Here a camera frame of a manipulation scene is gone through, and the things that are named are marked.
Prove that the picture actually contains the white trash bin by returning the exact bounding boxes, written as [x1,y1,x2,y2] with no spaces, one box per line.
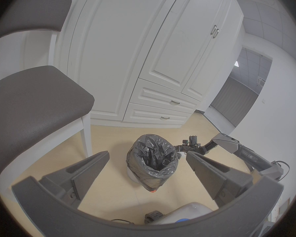
[126,167,148,189]

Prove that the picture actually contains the black cable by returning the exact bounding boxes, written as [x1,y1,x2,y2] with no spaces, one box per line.
[271,160,290,181]
[111,219,135,225]

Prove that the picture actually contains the white chair grey cushions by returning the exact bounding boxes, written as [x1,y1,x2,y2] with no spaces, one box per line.
[0,0,95,199]

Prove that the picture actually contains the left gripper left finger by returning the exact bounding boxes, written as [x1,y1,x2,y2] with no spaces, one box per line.
[39,151,111,210]

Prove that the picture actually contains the black plastic bag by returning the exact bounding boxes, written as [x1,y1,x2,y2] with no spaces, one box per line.
[126,133,178,193]

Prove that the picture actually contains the white wardrobe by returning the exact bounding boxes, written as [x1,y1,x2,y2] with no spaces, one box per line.
[53,0,245,128]

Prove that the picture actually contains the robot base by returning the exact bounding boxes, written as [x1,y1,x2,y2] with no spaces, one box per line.
[145,201,212,225]

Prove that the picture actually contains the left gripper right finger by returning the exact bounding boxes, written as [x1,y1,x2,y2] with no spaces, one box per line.
[186,151,254,208]

